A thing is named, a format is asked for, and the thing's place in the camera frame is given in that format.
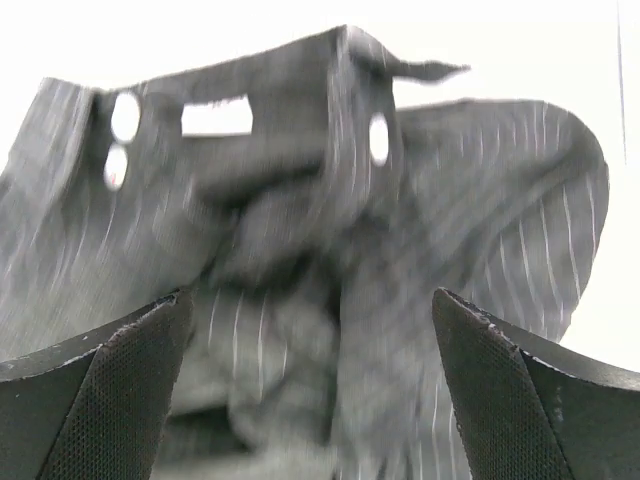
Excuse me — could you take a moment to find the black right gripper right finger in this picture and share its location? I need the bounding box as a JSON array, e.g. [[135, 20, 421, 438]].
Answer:
[[432, 289, 639, 480]]

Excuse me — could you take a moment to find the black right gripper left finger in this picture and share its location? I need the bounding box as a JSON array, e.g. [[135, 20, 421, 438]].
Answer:
[[1, 291, 192, 480]]

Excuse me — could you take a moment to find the black pinstriped shirt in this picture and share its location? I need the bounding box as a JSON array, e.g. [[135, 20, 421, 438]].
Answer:
[[1, 26, 609, 479]]

